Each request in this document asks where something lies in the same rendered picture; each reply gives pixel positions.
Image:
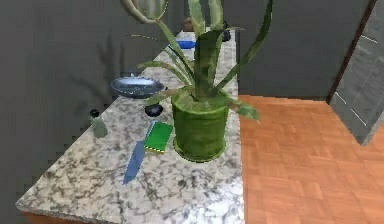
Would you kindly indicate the small black round object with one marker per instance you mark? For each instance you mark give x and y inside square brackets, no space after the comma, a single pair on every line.
[153,110]

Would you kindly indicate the blue-bladed knife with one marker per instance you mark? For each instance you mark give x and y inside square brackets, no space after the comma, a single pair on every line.
[135,161]

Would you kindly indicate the blue flat dish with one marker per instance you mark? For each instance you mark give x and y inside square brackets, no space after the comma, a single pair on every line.
[186,44]

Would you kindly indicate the glass shaker with black cap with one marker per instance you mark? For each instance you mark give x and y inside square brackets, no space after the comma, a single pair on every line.
[98,126]

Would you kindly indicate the green sponge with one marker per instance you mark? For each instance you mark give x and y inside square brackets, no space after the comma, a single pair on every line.
[158,136]

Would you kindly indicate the green potted house plant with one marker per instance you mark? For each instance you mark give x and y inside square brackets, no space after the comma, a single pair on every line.
[200,126]

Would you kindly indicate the marble-topped kitchen counter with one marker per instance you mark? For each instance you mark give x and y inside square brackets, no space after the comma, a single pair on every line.
[150,173]

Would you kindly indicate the black round vessel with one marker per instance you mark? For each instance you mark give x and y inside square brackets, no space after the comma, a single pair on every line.
[226,33]

